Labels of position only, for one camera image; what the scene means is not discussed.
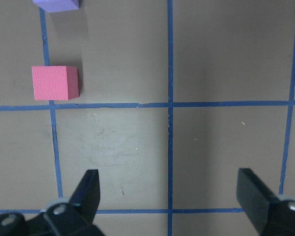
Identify pink foam cube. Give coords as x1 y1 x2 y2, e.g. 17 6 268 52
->
31 66 80 101

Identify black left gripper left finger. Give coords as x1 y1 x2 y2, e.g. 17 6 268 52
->
69 169 100 223

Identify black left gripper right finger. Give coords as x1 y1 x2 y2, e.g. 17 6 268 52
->
236 168 280 234

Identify purple foam cube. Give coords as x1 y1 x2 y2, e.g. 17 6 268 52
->
32 0 80 13

